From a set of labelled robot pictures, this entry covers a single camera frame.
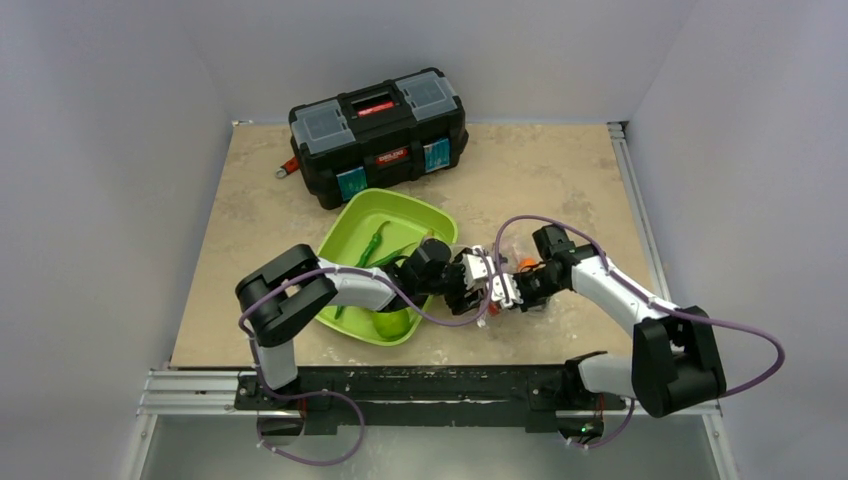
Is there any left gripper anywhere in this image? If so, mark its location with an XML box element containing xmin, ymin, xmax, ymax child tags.
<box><xmin>417</xmin><ymin>253</ymin><xmax>484</xmax><ymax>316</ymax></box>

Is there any orange green fake mango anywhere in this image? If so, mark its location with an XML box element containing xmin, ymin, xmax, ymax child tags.
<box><xmin>517</xmin><ymin>258</ymin><xmax>540</xmax><ymax>272</ymax></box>

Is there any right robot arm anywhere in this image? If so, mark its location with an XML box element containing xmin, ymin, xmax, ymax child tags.
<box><xmin>492</xmin><ymin>224</ymin><xmax>727</xmax><ymax>418</ymax></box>

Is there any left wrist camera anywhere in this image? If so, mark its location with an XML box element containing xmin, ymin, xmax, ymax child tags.
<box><xmin>461</xmin><ymin>245</ymin><xmax>494</xmax><ymax>291</ymax></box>

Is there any green fake apple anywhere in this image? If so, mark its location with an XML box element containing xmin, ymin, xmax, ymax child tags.
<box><xmin>372</xmin><ymin>310</ymin><xmax>412</xmax><ymax>341</ymax></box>

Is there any clear zip top bag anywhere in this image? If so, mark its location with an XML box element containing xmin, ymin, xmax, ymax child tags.
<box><xmin>476</xmin><ymin>238</ymin><xmax>550</xmax><ymax>329</ymax></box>

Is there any green plastic tray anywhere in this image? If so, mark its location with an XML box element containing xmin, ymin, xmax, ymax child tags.
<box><xmin>315</xmin><ymin>189</ymin><xmax>459</xmax><ymax>347</ymax></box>

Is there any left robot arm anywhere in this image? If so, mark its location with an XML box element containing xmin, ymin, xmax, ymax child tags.
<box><xmin>235</xmin><ymin>239</ymin><xmax>501</xmax><ymax>409</ymax></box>

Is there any aluminium frame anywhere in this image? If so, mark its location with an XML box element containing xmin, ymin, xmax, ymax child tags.
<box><xmin>135</xmin><ymin>123</ymin><xmax>738</xmax><ymax>479</ymax></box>

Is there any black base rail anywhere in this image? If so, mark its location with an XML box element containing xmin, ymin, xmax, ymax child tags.
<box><xmin>234</xmin><ymin>364</ymin><xmax>627</xmax><ymax>440</ymax></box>

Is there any black plastic toolbox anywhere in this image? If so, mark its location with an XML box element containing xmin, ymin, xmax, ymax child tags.
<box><xmin>288</xmin><ymin>67</ymin><xmax>469</xmax><ymax>210</ymax></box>

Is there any red handled tool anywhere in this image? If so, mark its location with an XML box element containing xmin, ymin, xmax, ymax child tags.
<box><xmin>275</xmin><ymin>157</ymin><xmax>299</xmax><ymax>179</ymax></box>

